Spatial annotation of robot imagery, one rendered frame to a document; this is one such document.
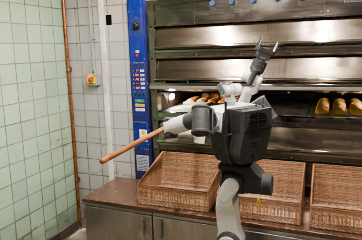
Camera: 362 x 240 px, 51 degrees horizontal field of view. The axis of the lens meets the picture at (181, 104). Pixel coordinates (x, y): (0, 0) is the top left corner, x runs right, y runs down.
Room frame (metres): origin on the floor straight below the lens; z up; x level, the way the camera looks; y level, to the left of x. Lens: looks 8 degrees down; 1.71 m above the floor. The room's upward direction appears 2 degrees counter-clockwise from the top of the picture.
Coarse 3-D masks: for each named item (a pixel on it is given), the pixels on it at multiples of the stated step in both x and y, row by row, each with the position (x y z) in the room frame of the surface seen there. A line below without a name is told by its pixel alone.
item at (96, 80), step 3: (87, 75) 3.32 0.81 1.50; (90, 75) 3.31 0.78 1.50; (93, 75) 3.30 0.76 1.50; (96, 75) 3.30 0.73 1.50; (99, 75) 3.34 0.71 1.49; (87, 78) 3.32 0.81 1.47; (93, 78) 3.30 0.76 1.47; (96, 78) 3.30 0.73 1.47; (99, 78) 3.34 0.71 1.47; (87, 81) 3.32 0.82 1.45; (93, 81) 3.30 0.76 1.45; (96, 81) 3.30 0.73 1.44; (99, 81) 3.33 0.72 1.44; (87, 84) 3.32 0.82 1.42; (90, 84) 3.31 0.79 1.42; (93, 84) 3.30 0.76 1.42; (96, 84) 3.29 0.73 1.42; (99, 84) 3.33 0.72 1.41
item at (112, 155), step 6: (162, 126) 2.42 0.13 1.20; (156, 132) 2.29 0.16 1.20; (144, 138) 2.14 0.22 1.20; (132, 144) 2.01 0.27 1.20; (138, 144) 2.08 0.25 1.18; (120, 150) 1.89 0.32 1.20; (126, 150) 1.94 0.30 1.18; (108, 156) 1.79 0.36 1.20; (114, 156) 1.83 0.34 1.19; (102, 162) 1.74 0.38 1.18
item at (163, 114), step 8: (160, 112) 3.13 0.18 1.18; (168, 112) 3.11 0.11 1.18; (176, 112) 3.09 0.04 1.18; (184, 112) 3.08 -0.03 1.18; (280, 120) 2.76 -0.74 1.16; (288, 120) 2.73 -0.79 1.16; (296, 120) 2.71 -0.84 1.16; (304, 120) 2.69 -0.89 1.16; (312, 120) 2.67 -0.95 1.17; (320, 120) 2.65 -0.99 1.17; (328, 120) 2.63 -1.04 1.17; (336, 120) 2.61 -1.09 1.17; (344, 120) 2.59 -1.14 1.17; (352, 120) 2.57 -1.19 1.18; (360, 120) 2.55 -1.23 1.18
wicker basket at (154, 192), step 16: (160, 160) 3.03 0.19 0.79; (176, 160) 3.02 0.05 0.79; (192, 160) 2.98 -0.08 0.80; (208, 160) 2.93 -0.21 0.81; (144, 176) 2.75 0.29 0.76; (160, 176) 3.02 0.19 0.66; (176, 176) 2.99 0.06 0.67; (192, 176) 2.94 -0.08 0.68; (208, 176) 2.89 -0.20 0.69; (144, 192) 2.64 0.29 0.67; (160, 192) 2.59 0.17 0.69; (176, 192) 2.54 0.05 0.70; (192, 192) 2.50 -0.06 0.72; (208, 192) 2.47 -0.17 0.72; (176, 208) 2.55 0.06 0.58; (192, 208) 2.50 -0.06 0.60; (208, 208) 2.46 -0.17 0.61
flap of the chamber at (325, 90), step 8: (152, 88) 2.99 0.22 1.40; (160, 88) 2.97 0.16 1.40; (168, 88) 2.94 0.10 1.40; (176, 88) 2.91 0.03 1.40; (184, 88) 2.89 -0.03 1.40; (192, 88) 2.86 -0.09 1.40; (200, 88) 2.84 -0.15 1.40; (208, 88) 2.81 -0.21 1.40; (216, 88) 2.79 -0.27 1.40; (264, 88) 2.66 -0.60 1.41; (272, 88) 2.63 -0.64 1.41; (280, 88) 2.61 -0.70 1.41; (288, 88) 2.59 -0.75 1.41; (296, 88) 2.57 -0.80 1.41; (304, 88) 2.55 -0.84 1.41; (312, 88) 2.53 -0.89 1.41; (320, 88) 2.51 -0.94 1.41; (328, 88) 2.49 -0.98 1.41; (336, 88) 2.48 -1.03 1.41; (344, 88) 2.46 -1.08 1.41; (352, 88) 2.44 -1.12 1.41; (360, 88) 2.42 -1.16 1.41
